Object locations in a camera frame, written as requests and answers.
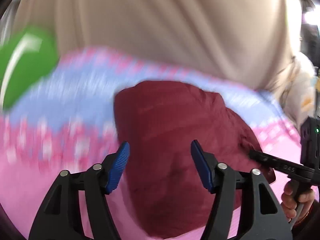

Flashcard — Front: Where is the green plush pillow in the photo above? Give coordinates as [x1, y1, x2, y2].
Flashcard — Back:
[1, 26, 59, 111]

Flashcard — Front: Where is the grey floral pillow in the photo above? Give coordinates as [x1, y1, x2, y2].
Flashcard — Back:
[272, 52, 316, 130]

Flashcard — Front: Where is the beige curtain sheet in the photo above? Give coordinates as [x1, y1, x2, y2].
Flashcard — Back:
[13, 0, 301, 90]

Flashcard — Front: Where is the person's right hand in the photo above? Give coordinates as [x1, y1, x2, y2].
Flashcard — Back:
[281, 180, 315, 223]

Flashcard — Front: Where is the dark red puffer jacket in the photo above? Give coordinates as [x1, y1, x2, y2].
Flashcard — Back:
[114, 81, 261, 239]

